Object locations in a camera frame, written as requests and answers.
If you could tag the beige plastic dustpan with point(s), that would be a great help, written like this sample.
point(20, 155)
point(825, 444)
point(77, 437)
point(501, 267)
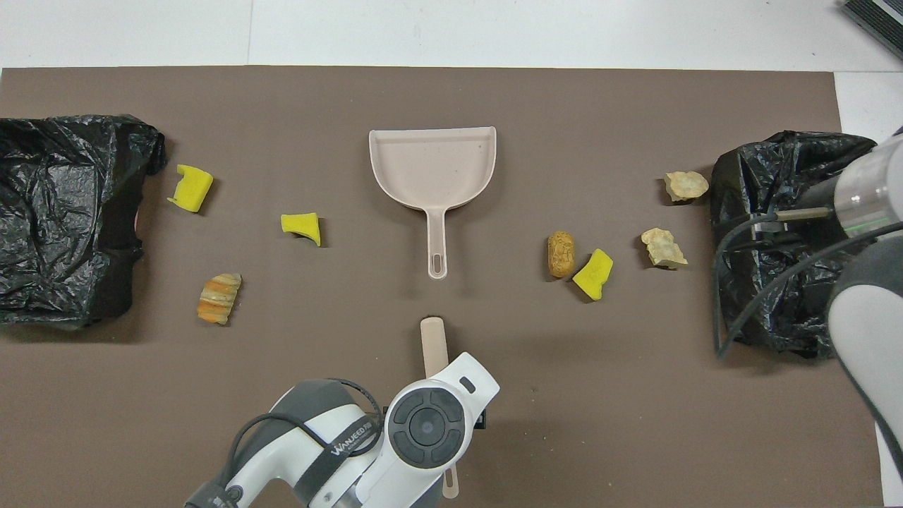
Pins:
point(432, 169)

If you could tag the bin with black trash bag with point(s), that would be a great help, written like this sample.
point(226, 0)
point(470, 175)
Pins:
point(790, 162)
point(63, 176)

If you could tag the small curved yellow sponge piece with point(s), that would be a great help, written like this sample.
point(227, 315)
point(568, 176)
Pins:
point(300, 224)

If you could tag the brown cracked bread roll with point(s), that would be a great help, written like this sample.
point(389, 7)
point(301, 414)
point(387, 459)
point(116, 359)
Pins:
point(561, 255)

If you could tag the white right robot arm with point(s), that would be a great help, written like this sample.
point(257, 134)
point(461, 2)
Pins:
point(868, 317)

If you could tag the angular pale food chunk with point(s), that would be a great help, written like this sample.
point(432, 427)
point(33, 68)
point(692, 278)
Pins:
point(663, 248)

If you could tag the oval pale food chunk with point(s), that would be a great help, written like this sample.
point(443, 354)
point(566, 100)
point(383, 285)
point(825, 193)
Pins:
point(687, 185)

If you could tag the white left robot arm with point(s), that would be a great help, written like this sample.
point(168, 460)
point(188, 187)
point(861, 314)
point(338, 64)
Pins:
point(423, 423)

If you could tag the dark ribbed panel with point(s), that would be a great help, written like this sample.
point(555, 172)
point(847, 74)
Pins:
point(878, 17)

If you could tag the brown table mat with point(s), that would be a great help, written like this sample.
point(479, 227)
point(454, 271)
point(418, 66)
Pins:
point(564, 423)

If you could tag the striped orange bread piece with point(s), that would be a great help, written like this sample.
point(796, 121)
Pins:
point(219, 300)

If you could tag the beige hand brush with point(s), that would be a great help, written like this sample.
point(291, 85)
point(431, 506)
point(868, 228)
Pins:
point(432, 346)

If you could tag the notched yellow sponge block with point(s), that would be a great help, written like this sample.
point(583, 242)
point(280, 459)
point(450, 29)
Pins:
point(192, 189)

